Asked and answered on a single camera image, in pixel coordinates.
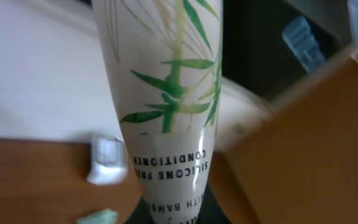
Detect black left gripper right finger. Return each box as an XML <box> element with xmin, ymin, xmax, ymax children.
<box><xmin>197</xmin><ymin>184</ymin><xmax>232</xmax><ymax>224</ymax></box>

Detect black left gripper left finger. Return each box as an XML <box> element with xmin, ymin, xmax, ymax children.
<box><xmin>124</xmin><ymin>196</ymin><xmax>154</xmax><ymax>224</ymax></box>

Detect teal wipes packet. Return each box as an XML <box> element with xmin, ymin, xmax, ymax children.
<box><xmin>76</xmin><ymin>209</ymin><xmax>119</xmax><ymax>224</ymax></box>

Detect white bamboo conditioner tube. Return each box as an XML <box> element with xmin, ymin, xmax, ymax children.
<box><xmin>92</xmin><ymin>0</ymin><xmax>223</xmax><ymax>223</ymax></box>

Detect white barcode scanner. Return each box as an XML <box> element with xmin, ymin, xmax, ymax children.
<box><xmin>86</xmin><ymin>134</ymin><xmax>129</xmax><ymax>185</ymax></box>

